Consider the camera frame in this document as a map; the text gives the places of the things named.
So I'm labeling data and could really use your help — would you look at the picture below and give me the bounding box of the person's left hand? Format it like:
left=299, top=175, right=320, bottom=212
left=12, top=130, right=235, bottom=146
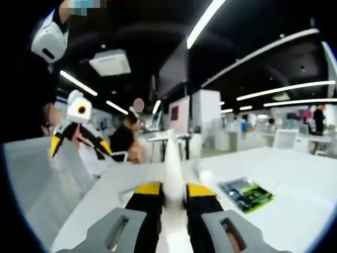
left=41, top=103, right=68, bottom=137

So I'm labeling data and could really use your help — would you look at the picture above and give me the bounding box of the green black skincare sachet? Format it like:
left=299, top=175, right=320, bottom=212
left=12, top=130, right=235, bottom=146
left=217, top=177, right=274, bottom=215

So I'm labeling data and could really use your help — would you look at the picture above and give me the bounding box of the white chest-worn device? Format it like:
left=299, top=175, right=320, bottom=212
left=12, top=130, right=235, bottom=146
left=31, top=7, right=70, bottom=64

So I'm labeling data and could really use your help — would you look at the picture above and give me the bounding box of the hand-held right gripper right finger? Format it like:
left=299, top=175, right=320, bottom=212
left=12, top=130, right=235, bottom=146
left=185, top=182, right=284, bottom=253

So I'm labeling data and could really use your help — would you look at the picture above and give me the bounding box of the white office chair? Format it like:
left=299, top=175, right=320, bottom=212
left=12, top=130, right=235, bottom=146
left=272, top=128, right=300, bottom=151

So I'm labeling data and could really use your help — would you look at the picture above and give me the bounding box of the white skincare tube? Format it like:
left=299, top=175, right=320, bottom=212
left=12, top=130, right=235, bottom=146
left=157, top=128, right=194, bottom=253

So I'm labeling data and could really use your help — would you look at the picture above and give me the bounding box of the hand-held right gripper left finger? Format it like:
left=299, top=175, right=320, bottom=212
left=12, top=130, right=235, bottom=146
left=55, top=181, right=164, bottom=253

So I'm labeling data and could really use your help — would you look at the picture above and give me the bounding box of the ceiling air conditioner unit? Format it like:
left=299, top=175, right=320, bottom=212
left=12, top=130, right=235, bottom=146
left=88, top=49, right=132, bottom=77

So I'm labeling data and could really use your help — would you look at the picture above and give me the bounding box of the large dark wall screen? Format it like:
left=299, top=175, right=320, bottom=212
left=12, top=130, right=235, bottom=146
left=157, top=39, right=190, bottom=97

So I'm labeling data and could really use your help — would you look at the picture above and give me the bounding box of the large white display screen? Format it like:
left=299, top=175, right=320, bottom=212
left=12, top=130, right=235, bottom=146
left=168, top=96, right=191, bottom=134

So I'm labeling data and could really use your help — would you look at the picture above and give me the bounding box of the person in black clothes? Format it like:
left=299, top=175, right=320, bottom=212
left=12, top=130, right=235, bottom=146
left=0, top=10, right=70, bottom=143

